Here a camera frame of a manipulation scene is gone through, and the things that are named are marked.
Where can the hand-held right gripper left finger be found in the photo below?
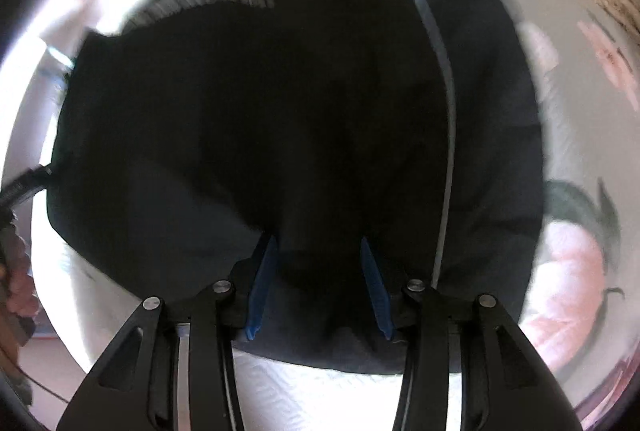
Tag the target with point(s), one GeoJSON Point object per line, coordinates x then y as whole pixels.
{"type": "Point", "coordinates": [262, 283]}

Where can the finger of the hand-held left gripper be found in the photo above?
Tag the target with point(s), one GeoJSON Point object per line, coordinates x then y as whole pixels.
{"type": "Point", "coordinates": [27, 183]}

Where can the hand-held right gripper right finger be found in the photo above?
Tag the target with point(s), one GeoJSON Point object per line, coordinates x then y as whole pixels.
{"type": "Point", "coordinates": [375, 286]}

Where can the black hooded jacket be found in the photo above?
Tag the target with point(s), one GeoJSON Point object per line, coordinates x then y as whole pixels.
{"type": "Point", "coordinates": [300, 121]}

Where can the person's left hand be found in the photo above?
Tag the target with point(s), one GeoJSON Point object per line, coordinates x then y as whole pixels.
{"type": "Point", "coordinates": [17, 276]}

